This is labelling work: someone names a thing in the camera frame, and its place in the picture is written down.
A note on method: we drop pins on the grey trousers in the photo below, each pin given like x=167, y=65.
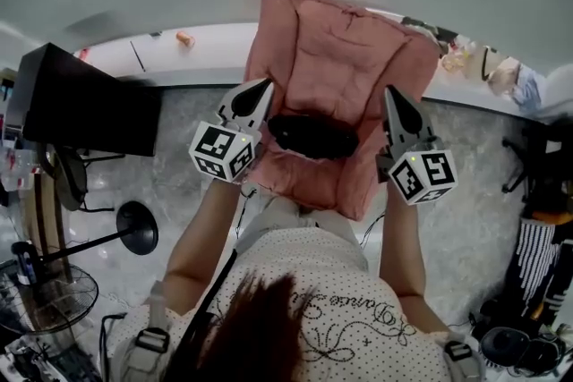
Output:
x=286, y=214

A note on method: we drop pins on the person's right forearm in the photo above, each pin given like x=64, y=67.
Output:
x=403, y=255

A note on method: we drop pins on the pale doll toy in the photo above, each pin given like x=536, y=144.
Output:
x=515, y=82

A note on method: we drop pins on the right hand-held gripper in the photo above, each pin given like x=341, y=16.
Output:
x=425, y=174

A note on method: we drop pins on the black office chair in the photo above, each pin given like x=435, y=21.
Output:
x=69, y=179

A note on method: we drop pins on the black standing fan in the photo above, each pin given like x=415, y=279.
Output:
x=138, y=228

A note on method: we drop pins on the person's left forearm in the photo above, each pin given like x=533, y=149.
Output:
x=201, y=237

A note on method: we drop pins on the black chair base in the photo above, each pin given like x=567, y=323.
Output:
x=537, y=156

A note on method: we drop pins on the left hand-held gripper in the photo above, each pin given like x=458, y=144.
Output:
x=219, y=147

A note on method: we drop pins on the white dotted shirt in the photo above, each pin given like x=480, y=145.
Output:
x=349, y=282

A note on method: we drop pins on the black white striped cloth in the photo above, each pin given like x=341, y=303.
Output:
x=535, y=264

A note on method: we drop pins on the orange can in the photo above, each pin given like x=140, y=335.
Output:
x=185, y=39

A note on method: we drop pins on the pink padded jacket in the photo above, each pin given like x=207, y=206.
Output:
x=340, y=58

